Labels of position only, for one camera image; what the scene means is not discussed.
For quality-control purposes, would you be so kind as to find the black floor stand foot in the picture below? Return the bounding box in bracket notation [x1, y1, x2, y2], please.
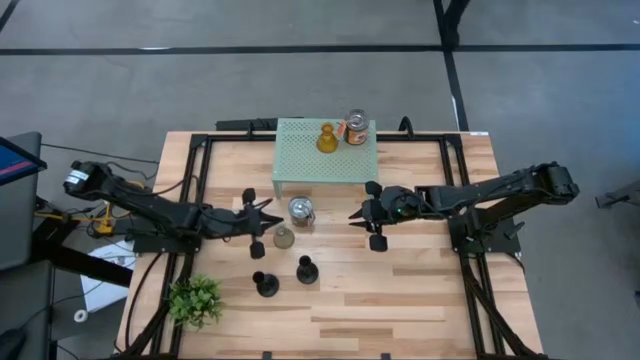
[594, 178, 640, 210]

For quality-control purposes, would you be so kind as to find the black aluminium table frame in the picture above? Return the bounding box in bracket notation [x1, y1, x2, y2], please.
[115, 130, 549, 360]

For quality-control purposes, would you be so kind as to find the black metal candlestick holder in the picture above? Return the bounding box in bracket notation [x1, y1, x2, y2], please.
[252, 270, 280, 298]
[295, 254, 320, 285]

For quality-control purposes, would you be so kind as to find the green artificial table plant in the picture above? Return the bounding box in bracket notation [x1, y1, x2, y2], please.
[167, 273, 225, 332]

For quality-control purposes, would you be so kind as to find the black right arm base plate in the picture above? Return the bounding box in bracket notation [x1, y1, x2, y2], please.
[448, 209, 521, 255]

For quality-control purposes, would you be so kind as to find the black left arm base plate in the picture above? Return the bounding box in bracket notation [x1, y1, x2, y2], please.
[132, 233, 202, 255]

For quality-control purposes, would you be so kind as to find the pale green perforated metal shelf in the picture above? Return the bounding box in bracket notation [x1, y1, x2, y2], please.
[271, 117, 380, 199]

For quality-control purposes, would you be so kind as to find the black stand post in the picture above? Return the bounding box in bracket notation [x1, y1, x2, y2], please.
[433, 0, 472, 50]

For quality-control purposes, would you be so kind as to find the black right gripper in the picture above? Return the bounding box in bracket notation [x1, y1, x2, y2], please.
[348, 180, 432, 253]

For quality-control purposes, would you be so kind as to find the silver candle can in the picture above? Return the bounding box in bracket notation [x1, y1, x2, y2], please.
[287, 195, 317, 229]

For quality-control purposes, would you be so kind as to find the black power strip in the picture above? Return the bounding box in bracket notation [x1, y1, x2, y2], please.
[215, 117, 279, 132]

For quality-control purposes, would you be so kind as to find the yellow clamp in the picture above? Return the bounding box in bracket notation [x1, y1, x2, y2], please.
[34, 199, 117, 237]

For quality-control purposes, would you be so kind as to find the thin black floor cable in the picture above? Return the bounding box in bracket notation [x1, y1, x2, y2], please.
[39, 143, 161, 165]

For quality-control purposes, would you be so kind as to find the white paper sheet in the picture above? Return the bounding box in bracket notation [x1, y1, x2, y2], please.
[79, 239, 139, 314]

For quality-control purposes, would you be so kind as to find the orange labelled candle can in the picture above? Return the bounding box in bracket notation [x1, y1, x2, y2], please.
[335, 108, 370, 146]

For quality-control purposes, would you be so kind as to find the amber ribbed glass candle holder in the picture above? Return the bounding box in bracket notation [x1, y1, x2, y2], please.
[316, 122, 340, 154]

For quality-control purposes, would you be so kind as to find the monitor with blue screen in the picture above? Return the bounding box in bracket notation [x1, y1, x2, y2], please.
[0, 135, 49, 187]

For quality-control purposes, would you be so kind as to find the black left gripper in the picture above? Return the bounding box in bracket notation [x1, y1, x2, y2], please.
[199, 187, 285, 260]

